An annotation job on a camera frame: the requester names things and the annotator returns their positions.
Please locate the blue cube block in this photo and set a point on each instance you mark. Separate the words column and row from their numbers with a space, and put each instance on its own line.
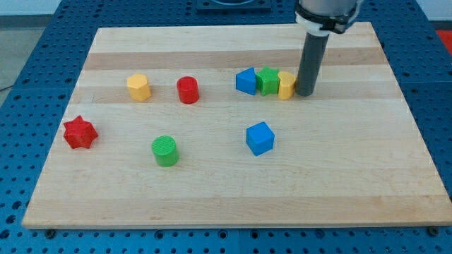
column 260, row 138

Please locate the blue triangle block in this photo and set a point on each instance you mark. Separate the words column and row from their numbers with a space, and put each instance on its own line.
column 245, row 81

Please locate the red cylinder block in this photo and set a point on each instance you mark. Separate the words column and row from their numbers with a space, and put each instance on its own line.
column 187, row 88

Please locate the green star block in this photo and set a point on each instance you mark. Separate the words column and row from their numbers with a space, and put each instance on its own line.
column 267, row 81

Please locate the green cylinder block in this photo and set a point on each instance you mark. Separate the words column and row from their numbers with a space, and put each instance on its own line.
column 165, row 151

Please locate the wooden board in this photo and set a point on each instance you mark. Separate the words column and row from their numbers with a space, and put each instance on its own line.
column 350, row 155

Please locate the yellow heart block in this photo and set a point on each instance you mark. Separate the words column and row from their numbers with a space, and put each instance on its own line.
column 286, row 85

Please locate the yellow hexagon block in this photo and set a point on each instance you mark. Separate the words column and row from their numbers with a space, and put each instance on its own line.
column 138, row 87

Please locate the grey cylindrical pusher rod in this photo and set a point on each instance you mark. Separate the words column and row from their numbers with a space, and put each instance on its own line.
column 310, row 63

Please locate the red star block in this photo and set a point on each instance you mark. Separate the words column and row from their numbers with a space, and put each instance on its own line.
column 79, row 133

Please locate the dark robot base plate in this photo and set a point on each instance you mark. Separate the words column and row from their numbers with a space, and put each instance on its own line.
column 232, row 5

